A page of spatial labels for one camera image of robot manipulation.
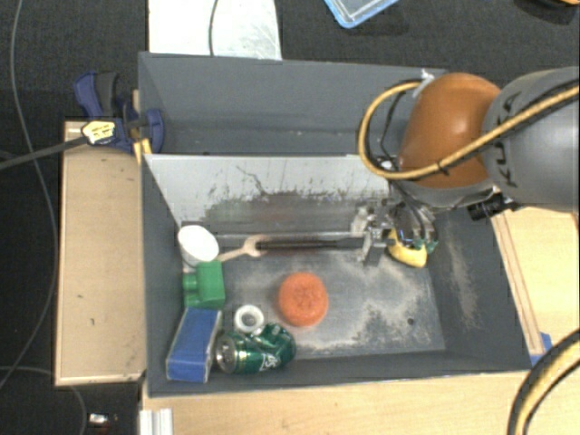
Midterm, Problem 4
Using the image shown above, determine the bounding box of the white ring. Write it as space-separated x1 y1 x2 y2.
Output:
233 304 266 334

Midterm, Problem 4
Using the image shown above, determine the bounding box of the round orange sponge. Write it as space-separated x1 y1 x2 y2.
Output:
276 272 330 327

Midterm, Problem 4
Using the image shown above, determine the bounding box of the blue box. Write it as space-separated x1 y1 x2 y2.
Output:
164 305 223 384

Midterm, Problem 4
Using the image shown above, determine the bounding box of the grey metal bin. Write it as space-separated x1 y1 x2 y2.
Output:
137 51 534 398

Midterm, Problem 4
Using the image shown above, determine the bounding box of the green toy block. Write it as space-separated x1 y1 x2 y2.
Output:
181 260 227 310

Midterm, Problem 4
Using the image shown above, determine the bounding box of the yellow toy fruit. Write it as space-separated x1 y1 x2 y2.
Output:
384 227 430 269

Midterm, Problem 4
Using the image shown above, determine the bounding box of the black cylinder on white bracket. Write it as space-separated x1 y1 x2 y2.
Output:
468 191 508 222

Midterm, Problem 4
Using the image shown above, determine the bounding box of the white cup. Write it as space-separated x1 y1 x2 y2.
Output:
177 224 220 267

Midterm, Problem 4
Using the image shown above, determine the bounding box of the pale wood flat board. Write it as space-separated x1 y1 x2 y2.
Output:
53 120 149 387

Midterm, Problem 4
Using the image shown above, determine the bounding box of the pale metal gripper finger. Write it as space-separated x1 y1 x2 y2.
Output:
361 227 387 267
351 205 377 237

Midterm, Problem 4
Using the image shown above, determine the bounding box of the crushed green can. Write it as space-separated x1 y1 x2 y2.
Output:
214 323 298 376

